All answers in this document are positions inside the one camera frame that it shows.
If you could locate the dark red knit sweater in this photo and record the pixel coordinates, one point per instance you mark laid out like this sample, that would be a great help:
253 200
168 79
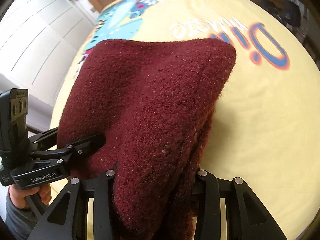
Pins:
153 102

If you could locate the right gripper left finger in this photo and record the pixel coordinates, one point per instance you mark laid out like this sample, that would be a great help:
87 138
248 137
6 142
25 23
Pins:
77 204

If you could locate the dark blue bag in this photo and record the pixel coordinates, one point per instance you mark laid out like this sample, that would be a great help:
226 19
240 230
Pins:
292 14

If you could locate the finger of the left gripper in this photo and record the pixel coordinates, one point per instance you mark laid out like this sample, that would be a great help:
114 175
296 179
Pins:
43 141
77 153

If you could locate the grey sleeve forearm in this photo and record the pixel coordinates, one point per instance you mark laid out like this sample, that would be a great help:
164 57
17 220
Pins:
20 219

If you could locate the person left hand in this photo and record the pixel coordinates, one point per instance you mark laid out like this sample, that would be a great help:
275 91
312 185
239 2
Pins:
18 195

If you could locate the yellow dinosaur print bedspread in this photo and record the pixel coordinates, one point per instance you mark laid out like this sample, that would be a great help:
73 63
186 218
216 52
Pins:
266 121

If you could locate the black camera box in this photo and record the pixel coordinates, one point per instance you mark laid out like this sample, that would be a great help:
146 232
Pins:
14 109

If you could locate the white wardrobe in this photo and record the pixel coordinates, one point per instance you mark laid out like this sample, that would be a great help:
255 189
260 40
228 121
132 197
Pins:
39 41

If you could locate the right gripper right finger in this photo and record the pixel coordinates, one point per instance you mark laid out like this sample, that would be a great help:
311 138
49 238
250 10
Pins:
233 203

